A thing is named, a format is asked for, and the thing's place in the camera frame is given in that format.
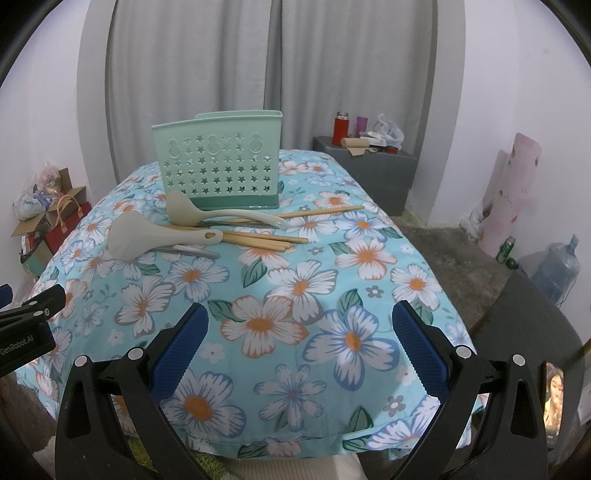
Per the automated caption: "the beige silicone spatula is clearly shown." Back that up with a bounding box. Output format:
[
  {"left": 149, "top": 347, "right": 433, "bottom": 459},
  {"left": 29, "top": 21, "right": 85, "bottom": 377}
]
[{"left": 106, "top": 212, "right": 223, "bottom": 261}]

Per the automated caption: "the metal spoon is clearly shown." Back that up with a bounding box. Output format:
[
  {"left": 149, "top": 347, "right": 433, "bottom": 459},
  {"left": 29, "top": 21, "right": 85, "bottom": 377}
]
[{"left": 153, "top": 245, "right": 221, "bottom": 260}]

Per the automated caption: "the beige silicone ladle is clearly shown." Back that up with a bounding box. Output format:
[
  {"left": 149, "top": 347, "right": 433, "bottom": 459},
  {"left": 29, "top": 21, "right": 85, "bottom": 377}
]
[{"left": 166, "top": 190, "right": 287, "bottom": 230}]

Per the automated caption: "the wooden chopstick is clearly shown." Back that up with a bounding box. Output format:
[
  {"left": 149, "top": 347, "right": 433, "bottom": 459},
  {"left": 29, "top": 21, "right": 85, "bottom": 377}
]
[
  {"left": 225, "top": 206, "right": 363, "bottom": 224},
  {"left": 216, "top": 232, "right": 296, "bottom": 250},
  {"left": 158, "top": 224, "right": 308, "bottom": 244},
  {"left": 221, "top": 237, "right": 289, "bottom": 253}
]

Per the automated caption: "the teal gift box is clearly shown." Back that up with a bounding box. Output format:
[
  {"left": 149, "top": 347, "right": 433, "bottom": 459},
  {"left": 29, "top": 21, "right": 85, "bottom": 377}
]
[{"left": 20, "top": 240, "right": 53, "bottom": 277}]

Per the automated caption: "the red gift bag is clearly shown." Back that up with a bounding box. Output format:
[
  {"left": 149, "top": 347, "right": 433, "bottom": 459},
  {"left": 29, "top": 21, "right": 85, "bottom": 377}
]
[{"left": 45, "top": 194, "right": 91, "bottom": 254}]

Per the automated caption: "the cardboard box with clutter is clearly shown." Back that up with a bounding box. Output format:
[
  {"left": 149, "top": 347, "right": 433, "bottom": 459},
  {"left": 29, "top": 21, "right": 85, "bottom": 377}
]
[{"left": 11, "top": 163, "right": 87, "bottom": 238}]

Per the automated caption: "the clear water jug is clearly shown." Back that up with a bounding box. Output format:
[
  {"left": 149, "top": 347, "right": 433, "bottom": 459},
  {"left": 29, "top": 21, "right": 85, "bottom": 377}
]
[{"left": 531, "top": 235, "right": 581, "bottom": 307}]

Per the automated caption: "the green glass bottle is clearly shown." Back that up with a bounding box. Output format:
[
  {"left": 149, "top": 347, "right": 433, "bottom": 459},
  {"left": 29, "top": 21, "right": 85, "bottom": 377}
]
[{"left": 496, "top": 236, "right": 515, "bottom": 264}]

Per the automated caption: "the floral blue tablecloth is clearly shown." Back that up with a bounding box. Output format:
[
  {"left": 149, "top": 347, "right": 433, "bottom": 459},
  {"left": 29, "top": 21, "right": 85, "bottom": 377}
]
[{"left": 16, "top": 151, "right": 471, "bottom": 459}]

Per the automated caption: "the pink floral paper roll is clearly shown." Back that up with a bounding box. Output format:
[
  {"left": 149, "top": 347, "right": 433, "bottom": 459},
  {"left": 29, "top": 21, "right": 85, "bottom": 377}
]
[{"left": 478, "top": 133, "right": 542, "bottom": 257}]

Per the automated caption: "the mint green utensil holder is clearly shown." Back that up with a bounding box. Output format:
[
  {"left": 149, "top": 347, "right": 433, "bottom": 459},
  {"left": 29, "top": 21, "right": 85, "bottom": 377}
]
[{"left": 152, "top": 110, "right": 283, "bottom": 210}]

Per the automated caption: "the dark grey side cabinet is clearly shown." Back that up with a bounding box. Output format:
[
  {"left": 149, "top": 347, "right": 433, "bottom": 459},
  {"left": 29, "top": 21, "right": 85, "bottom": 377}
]
[{"left": 312, "top": 136, "right": 419, "bottom": 217}]

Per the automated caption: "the grey curtain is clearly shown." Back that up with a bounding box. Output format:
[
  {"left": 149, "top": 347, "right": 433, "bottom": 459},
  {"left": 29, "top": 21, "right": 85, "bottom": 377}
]
[{"left": 104, "top": 0, "right": 439, "bottom": 183}]

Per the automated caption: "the brown paper roll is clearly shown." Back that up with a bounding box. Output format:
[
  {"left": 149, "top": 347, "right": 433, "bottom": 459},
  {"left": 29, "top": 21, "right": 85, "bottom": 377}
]
[{"left": 341, "top": 138, "right": 370, "bottom": 157}]

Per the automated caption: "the white plastic bag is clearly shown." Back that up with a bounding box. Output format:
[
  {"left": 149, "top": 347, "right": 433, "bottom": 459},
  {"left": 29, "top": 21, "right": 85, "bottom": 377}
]
[{"left": 363, "top": 113, "right": 405, "bottom": 149}]

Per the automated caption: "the purple cup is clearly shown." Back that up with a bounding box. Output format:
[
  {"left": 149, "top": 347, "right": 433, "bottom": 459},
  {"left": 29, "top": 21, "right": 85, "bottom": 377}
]
[{"left": 355, "top": 116, "right": 369, "bottom": 138}]

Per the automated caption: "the red thermos bottle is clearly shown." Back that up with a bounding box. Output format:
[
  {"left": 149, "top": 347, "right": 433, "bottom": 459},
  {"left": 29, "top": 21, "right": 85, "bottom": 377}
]
[{"left": 332, "top": 112, "right": 349, "bottom": 146}]

